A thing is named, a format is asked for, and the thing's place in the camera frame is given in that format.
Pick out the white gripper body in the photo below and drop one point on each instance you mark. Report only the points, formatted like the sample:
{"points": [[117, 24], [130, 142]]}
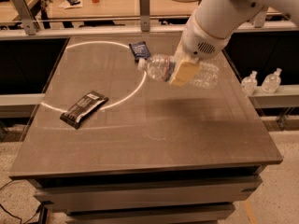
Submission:
{"points": [[196, 43]]}

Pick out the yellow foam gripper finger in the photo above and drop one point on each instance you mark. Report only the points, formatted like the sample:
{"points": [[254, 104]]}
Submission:
{"points": [[186, 67]]}

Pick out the clear plastic water bottle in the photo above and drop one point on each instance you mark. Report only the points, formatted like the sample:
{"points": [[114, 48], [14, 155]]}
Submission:
{"points": [[160, 68]]}

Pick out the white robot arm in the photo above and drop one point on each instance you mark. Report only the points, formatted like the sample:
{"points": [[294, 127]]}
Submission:
{"points": [[209, 29]]}

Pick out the small clear bottle left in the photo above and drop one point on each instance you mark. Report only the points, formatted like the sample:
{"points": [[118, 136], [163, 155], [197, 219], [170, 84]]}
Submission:
{"points": [[248, 84]]}

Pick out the small clear bottle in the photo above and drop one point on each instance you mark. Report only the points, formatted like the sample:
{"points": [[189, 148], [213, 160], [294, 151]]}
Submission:
{"points": [[271, 82], [248, 84]]}

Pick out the small clear bottle right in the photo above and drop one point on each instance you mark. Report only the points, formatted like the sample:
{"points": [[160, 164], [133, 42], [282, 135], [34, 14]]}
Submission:
{"points": [[271, 82]]}

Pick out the dark blue snack packet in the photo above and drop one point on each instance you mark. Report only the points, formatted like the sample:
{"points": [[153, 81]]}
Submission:
{"points": [[139, 50]]}

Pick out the black snack bar wrapper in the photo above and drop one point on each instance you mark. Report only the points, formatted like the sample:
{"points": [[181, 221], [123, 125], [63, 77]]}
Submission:
{"points": [[83, 108]]}

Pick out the wooden background desk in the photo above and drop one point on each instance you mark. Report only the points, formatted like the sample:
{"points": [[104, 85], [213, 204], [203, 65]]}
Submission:
{"points": [[60, 10]]}

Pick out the right metal rail bracket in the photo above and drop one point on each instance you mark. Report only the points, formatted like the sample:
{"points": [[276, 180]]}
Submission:
{"points": [[259, 19]]}

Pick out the metal rail bracket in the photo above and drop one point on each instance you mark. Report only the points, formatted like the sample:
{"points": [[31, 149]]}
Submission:
{"points": [[144, 10], [259, 19], [29, 23]]}

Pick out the middle metal rail bracket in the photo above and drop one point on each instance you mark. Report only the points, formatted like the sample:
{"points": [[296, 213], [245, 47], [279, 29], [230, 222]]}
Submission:
{"points": [[144, 10]]}

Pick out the grey table base frame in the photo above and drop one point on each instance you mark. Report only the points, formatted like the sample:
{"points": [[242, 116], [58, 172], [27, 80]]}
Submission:
{"points": [[202, 196]]}

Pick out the left metal rail bracket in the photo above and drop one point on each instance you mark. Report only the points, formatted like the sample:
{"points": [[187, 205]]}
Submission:
{"points": [[29, 23]]}

